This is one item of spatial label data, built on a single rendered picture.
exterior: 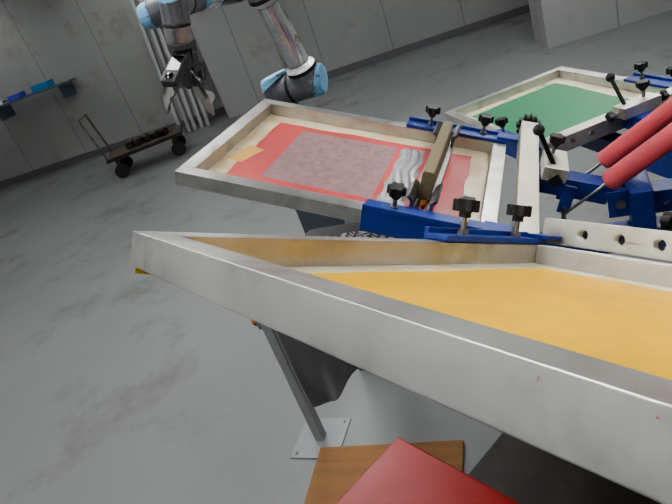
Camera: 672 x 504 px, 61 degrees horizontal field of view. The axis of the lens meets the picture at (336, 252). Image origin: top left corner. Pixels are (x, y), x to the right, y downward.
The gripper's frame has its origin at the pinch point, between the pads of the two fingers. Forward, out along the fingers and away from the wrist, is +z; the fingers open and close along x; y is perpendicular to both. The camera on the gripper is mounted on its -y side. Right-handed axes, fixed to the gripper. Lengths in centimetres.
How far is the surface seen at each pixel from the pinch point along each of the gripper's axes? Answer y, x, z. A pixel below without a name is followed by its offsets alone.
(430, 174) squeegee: -17, -73, 4
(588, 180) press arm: -1, -110, 9
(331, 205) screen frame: -29, -52, 9
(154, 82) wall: 728, 517, 220
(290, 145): 5.2, -28.7, 8.9
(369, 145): 15, -50, 11
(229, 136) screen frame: -3.8, -14.2, 3.8
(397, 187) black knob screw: -28, -67, 3
